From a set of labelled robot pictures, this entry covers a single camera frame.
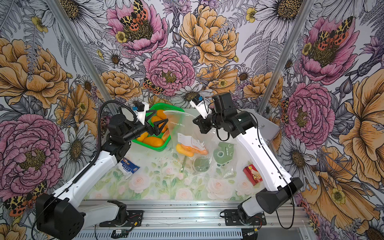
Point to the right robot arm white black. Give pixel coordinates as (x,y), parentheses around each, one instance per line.
(280,186)

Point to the red small packet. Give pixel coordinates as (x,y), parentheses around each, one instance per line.
(252,174)

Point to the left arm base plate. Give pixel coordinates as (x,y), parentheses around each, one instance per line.
(132,218)

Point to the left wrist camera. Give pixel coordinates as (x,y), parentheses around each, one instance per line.
(140,110)

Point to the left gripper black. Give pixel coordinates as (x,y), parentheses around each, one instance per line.
(158,130)

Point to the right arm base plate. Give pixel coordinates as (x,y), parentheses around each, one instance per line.
(234,217)

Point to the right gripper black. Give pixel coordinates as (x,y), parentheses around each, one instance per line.
(202,124)

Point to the silver metal case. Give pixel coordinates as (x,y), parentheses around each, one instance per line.
(270,131)

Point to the small green circuit board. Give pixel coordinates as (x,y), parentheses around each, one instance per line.
(119,233)

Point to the blue white small packet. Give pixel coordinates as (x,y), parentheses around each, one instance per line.
(127,167)

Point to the clear zip-top bag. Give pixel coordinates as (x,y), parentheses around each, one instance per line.
(220,161)

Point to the orange mango bottom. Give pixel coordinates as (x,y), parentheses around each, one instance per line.
(153,142)

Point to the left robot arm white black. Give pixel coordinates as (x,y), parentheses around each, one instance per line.
(58,214)

